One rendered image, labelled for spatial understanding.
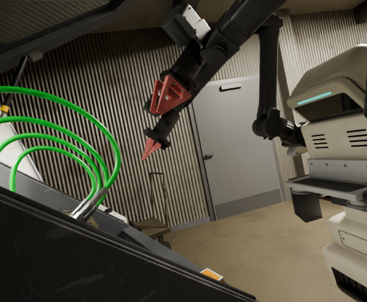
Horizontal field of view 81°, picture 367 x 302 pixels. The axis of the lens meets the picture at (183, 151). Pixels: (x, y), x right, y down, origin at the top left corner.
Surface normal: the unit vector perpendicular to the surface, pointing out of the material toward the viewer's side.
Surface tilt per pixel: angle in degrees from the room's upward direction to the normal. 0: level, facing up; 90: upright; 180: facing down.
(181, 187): 90
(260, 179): 90
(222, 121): 90
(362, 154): 98
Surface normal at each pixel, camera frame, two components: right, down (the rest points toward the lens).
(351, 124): -0.93, 0.33
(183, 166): 0.18, -0.02
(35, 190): 0.54, -0.10
